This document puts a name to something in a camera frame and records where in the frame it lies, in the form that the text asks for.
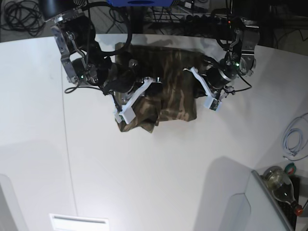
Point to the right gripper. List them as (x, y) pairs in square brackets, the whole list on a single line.
[(124, 78)]

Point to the camouflage t-shirt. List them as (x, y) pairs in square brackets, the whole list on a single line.
[(173, 98)]

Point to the clear glass bottle red cap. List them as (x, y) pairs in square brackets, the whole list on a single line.
[(281, 187)]

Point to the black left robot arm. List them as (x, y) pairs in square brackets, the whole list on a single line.
[(239, 61)]

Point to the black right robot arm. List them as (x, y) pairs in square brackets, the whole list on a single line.
[(74, 33)]

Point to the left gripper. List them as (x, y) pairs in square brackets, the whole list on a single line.
[(213, 82)]

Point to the black power strip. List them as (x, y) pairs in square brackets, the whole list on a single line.
[(206, 18)]

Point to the green tape roll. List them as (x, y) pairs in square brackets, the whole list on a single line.
[(290, 169)]

